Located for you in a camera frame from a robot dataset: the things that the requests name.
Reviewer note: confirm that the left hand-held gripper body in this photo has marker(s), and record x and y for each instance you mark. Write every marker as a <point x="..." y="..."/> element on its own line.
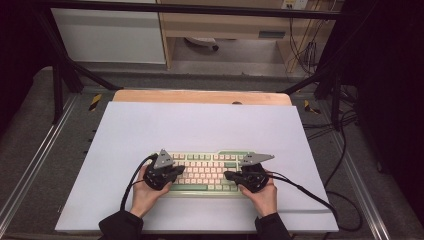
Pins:
<point x="159" y="175"/>

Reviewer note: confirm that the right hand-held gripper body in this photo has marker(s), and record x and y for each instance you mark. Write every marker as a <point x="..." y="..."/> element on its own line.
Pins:
<point x="254" y="178"/>

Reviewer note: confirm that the green and cream keyboard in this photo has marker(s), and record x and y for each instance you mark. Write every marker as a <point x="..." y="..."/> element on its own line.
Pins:
<point x="203" y="171"/>

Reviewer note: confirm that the person's right hand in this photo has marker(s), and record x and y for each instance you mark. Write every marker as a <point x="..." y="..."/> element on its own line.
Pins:
<point x="263" y="201"/>

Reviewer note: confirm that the person's left hand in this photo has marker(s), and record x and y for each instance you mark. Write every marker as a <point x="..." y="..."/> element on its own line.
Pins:
<point x="145" y="200"/>

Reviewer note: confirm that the white table cover sheet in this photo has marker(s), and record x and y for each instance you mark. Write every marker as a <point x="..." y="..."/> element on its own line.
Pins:
<point x="206" y="130"/>

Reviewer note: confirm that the yellow black tape strip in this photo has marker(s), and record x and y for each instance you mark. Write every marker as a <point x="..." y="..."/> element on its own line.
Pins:
<point x="310" y="107"/>
<point x="95" y="102"/>

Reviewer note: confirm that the black metal stand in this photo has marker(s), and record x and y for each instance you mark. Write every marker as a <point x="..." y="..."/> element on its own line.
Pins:
<point x="330" y="86"/>
<point x="63" y="73"/>

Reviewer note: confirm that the office chair base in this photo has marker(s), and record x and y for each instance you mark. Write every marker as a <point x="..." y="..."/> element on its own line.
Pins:
<point x="203" y="41"/>

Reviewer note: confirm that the white cabinet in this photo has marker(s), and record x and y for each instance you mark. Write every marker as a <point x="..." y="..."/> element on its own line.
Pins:
<point x="106" y="36"/>

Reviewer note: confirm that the wooden desk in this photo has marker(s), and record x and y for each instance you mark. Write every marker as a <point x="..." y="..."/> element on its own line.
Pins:
<point x="230" y="25"/>

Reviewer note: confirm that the aluminium floor rail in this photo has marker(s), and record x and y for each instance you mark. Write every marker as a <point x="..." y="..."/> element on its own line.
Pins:
<point x="361" y="186"/>
<point x="36" y="160"/>

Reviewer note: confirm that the black metal frame bar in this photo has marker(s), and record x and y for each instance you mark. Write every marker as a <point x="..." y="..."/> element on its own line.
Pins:
<point x="186" y="9"/>

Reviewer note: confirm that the white wall socket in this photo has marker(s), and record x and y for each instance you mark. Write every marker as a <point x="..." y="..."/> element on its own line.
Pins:
<point x="295" y="4"/>

